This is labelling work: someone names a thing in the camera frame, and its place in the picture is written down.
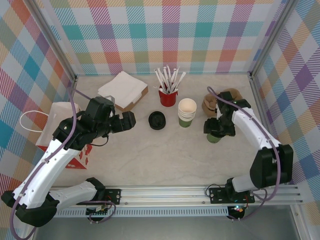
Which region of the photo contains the stack of black cup lids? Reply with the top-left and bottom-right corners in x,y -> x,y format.
148,110 -> 167,130

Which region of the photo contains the red and white paper bag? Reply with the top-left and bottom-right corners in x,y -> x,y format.
19,101 -> 90,170

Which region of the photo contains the brown cardboard napkin tray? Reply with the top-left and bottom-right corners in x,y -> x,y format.
113,86 -> 150,113

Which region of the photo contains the brown pulp cup carrier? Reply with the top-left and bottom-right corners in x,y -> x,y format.
201,88 -> 243,116

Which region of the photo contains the stack of paper cups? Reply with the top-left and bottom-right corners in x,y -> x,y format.
177,97 -> 198,116

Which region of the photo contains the stack of white napkins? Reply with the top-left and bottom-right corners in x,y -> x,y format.
97,71 -> 148,108

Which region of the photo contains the red straw holder cup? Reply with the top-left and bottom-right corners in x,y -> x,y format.
158,86 -> 179,107

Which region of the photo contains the grey metal panel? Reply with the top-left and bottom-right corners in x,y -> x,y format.
32,216 -> 301,240

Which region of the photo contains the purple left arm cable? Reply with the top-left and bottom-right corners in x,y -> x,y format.
9,84 -> 117,240

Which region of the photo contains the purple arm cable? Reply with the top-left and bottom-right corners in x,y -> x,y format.
206,86 -> 281,223
9,84 -> 117,240

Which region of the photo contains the thin black left camera cable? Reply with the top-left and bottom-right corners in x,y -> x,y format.
90,134 -> 110,148

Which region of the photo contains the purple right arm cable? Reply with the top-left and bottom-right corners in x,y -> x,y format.
206,86 -> 281,223

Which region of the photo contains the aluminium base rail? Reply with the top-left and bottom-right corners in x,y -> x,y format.
49,184 -> 304,208

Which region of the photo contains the aluminium frame post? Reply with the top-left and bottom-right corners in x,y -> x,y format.
29,0 -> 78,83
249,0 -> 294,79

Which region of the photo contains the white slotted cable duct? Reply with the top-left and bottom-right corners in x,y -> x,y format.
56,208 -> 230,218

